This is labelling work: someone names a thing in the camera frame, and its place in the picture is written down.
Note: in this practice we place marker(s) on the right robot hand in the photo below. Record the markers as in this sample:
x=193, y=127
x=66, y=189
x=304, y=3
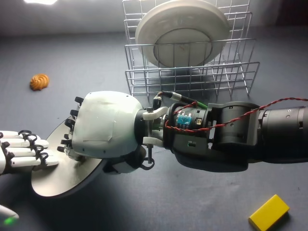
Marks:
x=106, y=125

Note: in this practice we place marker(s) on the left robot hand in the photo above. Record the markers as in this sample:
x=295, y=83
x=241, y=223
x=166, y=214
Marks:
x=21, y=151

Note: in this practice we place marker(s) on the white plate with dark rim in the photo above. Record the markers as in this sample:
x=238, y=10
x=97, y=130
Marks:
x=183, y=24
x=67, y=178

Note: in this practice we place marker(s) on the orange swirl cookie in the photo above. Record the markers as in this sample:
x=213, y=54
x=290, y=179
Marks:
x=39, y=83

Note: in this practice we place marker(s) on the yellow rectangular block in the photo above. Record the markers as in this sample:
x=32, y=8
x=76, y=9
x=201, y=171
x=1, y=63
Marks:
x=267, y=211

